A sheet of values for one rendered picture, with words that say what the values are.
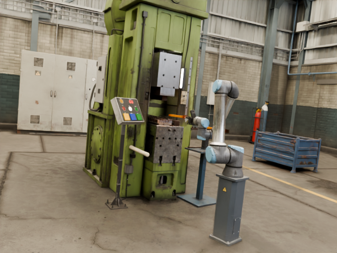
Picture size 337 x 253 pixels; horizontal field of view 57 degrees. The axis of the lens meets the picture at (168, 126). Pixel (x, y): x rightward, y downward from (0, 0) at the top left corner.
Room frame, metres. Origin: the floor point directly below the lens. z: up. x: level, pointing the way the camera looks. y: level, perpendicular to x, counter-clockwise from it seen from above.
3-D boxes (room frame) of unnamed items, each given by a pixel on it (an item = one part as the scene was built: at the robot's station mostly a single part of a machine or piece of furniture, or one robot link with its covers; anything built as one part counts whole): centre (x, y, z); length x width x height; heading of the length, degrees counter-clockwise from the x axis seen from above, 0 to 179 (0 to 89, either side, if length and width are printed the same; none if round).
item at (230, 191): (2.79, -0.63, 0.30); 0.22 x 0.22 x 0.60; 44
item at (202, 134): (3.11, -0.35, 0.92); 0.12 x 0.09 x 0.12; 108
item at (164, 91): (3.90, 0.16, 1.32); 0.42 x 0.20 x 0.10; 30
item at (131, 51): (3.89, 0.48, 1.15); 0.44 x 0.26 x 2.30; 30
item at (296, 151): (6.91, -2.65, 0.36); 1.20 x 0.80 x 0.72; 30
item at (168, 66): (3.92, 0.12, 1.56); 0.42 x 0.39 x 0.40; 30
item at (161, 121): (3.90, 0.16, 0.96); 0.42 x 0.20 x 0.09; 30
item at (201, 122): (3.11, -0.34, 1.03); 0.12 x 0.09 x 0.10; 30
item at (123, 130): (3.37, 0.49, 0.54); 0.04 x 0.04 x 1.08; 30
